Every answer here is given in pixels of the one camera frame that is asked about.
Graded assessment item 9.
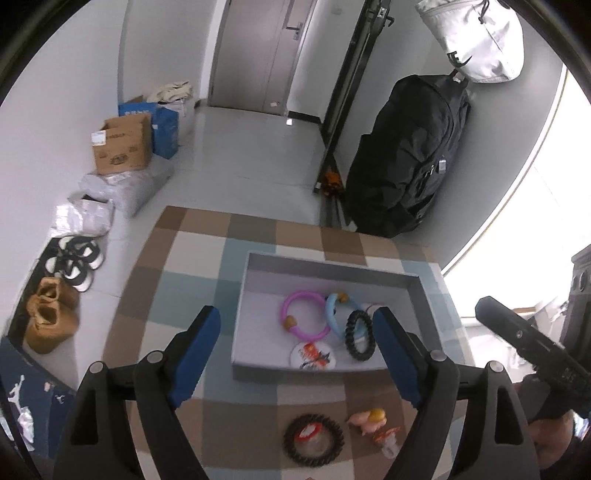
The person's right hand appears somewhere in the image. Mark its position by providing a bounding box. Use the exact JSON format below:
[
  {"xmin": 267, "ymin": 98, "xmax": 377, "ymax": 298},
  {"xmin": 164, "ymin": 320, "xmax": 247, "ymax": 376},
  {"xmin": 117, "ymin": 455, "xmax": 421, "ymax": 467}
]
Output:
[{"xmin": 526, "ymin": 411, "xmax": 578, "ymax": 467}]

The blue cardboard box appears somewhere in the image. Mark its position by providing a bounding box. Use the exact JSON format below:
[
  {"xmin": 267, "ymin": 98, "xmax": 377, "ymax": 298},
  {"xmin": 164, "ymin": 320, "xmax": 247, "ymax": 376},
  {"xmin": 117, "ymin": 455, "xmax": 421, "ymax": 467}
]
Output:
[{"xmin": 119, "ymin": 102, "xmax": 181, "ymax": 160}]

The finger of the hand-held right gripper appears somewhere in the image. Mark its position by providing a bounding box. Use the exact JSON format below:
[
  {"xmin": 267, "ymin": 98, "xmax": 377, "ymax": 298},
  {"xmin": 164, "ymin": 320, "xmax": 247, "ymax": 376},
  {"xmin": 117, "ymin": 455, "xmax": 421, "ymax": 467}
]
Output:
[{"xmin": 475, "ymin": 296, "xmax": 543, "ymax": 358}]

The white plastic bag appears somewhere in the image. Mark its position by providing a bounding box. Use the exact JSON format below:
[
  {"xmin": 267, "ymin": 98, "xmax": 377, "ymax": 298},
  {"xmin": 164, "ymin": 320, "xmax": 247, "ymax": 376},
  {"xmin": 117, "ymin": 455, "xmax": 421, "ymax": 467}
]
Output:
[
  {"xmin": 78, "ymin": 157, "xmax": 176, "ymax": 219},
  {"xmin": 53, "ymin": 198, "xmax": 115, "ymax": 237}
]

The small red white trinket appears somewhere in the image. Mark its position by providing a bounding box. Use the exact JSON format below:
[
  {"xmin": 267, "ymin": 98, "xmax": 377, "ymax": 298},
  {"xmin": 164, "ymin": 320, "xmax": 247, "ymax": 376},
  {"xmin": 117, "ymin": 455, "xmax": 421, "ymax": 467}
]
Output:
[{"xmin": 295, "ymin": 424, "xmax": 324, "ymax": 446}]

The plaid tablecloth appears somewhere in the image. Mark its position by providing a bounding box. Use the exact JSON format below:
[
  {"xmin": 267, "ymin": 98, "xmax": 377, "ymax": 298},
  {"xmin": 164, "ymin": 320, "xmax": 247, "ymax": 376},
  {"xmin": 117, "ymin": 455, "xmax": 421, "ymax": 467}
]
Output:
[{"xmin": 99, "ymin": 205, "xmax": 472, "ymax": 480}]

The blue ring bracelet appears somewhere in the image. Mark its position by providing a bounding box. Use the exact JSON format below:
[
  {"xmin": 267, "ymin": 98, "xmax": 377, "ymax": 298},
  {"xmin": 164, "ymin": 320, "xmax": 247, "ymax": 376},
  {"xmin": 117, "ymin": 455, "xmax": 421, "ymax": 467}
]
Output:
[{"xmin": 325, "ymin": 292, "xmax": 370, "ymax": 344}]

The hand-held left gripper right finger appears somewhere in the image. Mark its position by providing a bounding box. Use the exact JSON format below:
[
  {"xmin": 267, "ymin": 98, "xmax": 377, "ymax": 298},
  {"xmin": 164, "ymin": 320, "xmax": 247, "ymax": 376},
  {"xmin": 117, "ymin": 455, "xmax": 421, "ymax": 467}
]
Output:
[{"xmin": 372, "ymin": 305, "xmax": 541, "ymax": 480}]

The orange black toy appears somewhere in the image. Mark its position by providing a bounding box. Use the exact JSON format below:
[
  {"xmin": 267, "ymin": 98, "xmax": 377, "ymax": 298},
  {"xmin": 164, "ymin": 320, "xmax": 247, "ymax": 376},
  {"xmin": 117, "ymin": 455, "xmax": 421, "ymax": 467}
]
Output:
[{"xmin": 318, "ymin": 170, "xmax": 343, "ymax": 197}]

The round pin badge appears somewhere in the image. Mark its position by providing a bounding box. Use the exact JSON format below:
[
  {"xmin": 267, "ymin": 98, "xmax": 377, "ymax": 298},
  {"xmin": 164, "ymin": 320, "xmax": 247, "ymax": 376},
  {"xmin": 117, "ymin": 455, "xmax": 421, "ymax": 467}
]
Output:
[{"xmin": 289, "ymin": 340, "xmax": 337, "ymax": 371}]

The black backpack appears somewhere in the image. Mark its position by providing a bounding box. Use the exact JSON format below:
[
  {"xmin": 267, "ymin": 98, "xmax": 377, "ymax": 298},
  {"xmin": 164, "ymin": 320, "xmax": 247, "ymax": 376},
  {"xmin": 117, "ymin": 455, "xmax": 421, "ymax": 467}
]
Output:
[{"xmin": 344, "ymin": 71, "xmax": 472, "ymax": 238}]

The black braided bracelet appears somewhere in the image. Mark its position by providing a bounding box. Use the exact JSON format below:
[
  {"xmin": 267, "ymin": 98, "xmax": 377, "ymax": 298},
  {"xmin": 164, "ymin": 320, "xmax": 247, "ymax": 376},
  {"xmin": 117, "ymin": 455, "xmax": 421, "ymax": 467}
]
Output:
[{"xmin": 344, "ymin": 310, "xmax": 375, "ymax": 361}]

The white hanging bag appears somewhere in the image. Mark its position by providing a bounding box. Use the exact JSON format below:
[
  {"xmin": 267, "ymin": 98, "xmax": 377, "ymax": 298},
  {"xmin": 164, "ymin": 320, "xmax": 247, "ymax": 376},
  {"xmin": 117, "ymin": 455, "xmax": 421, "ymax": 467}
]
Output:
[{"xmin": 414, "ymin": 0, "xmax": 525, "ymax": 84}]

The blue bag with white figures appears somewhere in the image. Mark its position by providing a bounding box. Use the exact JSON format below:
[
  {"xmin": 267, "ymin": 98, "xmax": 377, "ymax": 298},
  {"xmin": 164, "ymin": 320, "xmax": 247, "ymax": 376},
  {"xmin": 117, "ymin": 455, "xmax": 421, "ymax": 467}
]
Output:
[{"xmin": 0, "ymin": 335, "xmax": 77, "ymax": 455}]

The white tote bag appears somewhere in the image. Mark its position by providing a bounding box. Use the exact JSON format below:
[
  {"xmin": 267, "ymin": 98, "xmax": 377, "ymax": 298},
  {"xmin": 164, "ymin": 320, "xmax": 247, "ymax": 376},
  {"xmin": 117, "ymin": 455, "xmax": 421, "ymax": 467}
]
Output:
[{"xmin": 147, "ymin": 80, "xmax": 197, "ymax": 134}]

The grey door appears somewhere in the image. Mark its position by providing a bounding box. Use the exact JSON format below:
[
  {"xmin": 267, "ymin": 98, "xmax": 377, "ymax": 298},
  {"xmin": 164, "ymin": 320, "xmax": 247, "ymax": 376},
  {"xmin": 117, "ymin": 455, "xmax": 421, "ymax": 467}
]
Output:
[{"xmin": 208, "ymin": 0, "xmax": 319, "ymax": 116}]

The black beaded bracelet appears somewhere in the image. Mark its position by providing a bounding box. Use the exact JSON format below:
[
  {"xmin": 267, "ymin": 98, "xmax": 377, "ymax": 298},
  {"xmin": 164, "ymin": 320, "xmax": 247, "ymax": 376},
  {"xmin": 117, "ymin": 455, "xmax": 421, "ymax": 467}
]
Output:
[{"xmin": 283, "ymin": 414, "xmax": 345, "ymax": 464}]

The dark shoe mat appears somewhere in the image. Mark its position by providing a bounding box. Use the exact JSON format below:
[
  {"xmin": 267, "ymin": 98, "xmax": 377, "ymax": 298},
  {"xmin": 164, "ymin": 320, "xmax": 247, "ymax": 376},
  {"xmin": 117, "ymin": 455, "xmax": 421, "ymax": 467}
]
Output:
[{"xmin": 7, "ymin": 235, "xmax": 93, "ymax": 393}]

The brown boot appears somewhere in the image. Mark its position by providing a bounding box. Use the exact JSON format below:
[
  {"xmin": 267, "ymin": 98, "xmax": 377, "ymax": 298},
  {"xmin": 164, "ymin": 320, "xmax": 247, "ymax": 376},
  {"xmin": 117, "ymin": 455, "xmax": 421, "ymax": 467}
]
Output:
[
  {"xmin": 24, "ymin": 298, "xmax": 78, "ymax": 355},
  {"xmin": 36, "ymin": 277, "xmax": 80, "ymax": 310}
]

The pink pig toy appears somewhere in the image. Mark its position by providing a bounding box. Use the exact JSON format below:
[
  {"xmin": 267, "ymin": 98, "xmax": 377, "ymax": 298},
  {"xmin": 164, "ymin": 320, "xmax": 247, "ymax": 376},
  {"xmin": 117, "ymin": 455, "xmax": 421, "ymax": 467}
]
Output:
[{"xmin": 347, "ymin": 407, "xmax": 387, "ymax": 437}]

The black white sandal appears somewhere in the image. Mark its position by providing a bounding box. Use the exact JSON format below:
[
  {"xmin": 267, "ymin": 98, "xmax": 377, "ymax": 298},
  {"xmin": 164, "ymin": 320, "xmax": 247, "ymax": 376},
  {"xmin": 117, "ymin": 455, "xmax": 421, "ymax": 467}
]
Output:
[
  {"xmin": 45, "ymin": 254, "xmax": 95, "ymax": 292},
  {"xmin": 58, "ymin": 235, "xmax": 103, "ymax": 271}
]

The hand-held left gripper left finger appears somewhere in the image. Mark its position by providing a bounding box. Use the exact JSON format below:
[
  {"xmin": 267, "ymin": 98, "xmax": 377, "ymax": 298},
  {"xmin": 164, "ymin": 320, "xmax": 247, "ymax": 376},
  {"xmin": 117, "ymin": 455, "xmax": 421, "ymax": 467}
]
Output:
[{"xmin": 53, "ymin": 305, "xmax": 221, "ymax": 480}]

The brown cardboard box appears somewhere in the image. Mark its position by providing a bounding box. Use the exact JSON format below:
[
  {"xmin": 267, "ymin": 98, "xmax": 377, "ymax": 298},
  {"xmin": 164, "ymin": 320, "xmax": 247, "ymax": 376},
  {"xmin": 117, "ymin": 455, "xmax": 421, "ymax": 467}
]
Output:
[{"xmin": 91, "ymin": 113, "xmax": 153, "ymax": 176}]

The purple ring bracelet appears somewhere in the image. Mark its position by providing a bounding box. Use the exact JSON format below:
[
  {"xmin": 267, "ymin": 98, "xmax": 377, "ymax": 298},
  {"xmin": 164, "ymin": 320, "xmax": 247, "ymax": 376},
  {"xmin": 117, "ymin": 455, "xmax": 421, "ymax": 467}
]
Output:
[{"xmin": 281, "ymin": 291, "xmax": 332, "ymax": 342}]

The grey cardboard box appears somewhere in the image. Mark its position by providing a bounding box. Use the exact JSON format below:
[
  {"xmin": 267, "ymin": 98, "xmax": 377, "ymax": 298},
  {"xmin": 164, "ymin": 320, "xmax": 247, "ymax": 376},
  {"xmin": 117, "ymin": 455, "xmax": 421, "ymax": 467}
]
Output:
[{"xmin": 230, "ymin": 250, "xmax": 458, "ymax": 384}]

